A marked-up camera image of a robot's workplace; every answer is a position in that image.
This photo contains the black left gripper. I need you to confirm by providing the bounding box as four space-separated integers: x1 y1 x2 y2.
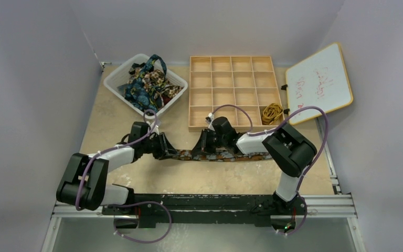
141 132 178 160

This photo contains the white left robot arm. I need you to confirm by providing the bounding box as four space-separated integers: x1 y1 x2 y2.
56 122 179 215

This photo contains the blue floral tie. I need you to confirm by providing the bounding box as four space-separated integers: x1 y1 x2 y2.
124 54 169 112

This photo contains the wooden compartment tray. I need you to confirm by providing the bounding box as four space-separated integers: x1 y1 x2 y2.
188 56 285 132

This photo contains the brown floral tie pile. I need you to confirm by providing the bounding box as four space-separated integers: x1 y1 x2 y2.
118 63 183 112

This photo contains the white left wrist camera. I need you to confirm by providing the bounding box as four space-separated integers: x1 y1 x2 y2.
149 122 160 135

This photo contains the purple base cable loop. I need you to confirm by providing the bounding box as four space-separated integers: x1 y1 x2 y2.
113 201 173 245

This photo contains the whiteboard with wooden frame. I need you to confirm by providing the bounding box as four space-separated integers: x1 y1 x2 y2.
281 43 353 115

